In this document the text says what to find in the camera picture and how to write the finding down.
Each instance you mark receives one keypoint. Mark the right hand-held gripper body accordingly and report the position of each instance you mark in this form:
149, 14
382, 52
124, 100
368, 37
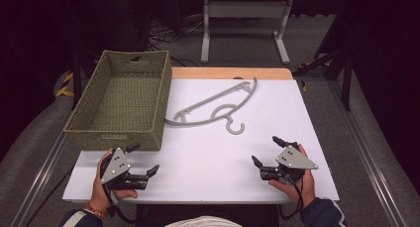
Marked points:
294, 159

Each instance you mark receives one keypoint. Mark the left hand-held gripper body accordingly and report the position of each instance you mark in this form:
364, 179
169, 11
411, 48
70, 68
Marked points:
115, 166

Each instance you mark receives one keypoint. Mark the green woven basket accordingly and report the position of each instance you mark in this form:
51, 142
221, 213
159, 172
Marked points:
125, 98

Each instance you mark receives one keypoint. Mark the grey plastic clothes hanger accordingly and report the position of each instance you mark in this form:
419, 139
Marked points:
211, 100

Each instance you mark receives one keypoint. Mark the person's right hand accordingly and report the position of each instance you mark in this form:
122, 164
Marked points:
307, 187

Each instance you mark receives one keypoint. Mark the person's left hand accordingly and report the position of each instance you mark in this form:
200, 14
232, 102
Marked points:
98, 194

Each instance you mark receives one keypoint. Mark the white foam board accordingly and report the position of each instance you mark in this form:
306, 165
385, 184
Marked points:
237, 167

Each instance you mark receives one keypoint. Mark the person's white shirt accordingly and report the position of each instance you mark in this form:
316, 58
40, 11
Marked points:
203, 222

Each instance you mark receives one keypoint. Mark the black metal stand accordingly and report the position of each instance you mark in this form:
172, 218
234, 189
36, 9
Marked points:
340, 65
77, 78

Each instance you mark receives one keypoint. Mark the yellow black hazard tape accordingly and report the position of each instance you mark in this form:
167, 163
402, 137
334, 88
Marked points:
65, 86

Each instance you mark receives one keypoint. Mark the aluminium floor rail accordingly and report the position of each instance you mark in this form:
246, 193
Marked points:
39, 180
366, 154

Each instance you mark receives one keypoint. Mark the white metal table frame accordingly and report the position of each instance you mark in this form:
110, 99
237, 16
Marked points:
246, 9

